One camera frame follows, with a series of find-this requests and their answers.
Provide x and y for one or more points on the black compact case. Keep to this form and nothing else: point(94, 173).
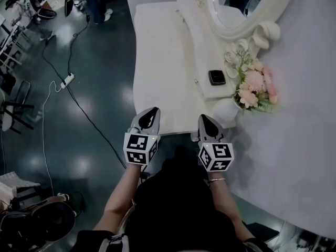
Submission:
point(216, 77)

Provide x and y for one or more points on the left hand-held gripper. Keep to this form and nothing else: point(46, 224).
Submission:
point(136, 151)

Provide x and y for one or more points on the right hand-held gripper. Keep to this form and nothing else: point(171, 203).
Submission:
point(218, 156)

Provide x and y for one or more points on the black frame chair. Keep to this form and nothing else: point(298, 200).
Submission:
point(13, 109)

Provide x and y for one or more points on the white power strip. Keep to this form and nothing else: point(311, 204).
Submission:
point(67, 80)

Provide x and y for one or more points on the pink flower bouquet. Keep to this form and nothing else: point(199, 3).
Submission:
point(253, 88)

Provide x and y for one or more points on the white vase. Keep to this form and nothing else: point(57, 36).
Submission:
point(225, 110)

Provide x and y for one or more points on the person's black clothing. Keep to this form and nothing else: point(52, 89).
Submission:
point(178, 206)

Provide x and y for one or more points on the white dressing table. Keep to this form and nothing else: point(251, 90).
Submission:
point(157, 62)

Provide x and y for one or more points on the dark bag with brown trim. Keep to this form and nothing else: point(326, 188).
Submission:
point(39, 224)

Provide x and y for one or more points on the black office chair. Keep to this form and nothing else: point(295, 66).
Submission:
point(43, 9)

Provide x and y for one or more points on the white drawer with knob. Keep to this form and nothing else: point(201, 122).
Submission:
point(199, 87)

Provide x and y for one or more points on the white ornate oval mirror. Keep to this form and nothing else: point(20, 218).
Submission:
point(236, 27)

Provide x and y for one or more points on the black round floor device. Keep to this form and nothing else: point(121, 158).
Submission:
point(78, 202)

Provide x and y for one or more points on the person's right forearm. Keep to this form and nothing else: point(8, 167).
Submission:
point(225, 203)

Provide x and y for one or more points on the striped grey cloth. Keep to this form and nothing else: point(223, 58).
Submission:
point(15, 181)

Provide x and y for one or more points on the person's left forearm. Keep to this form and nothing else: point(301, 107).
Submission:
point(118, 195)

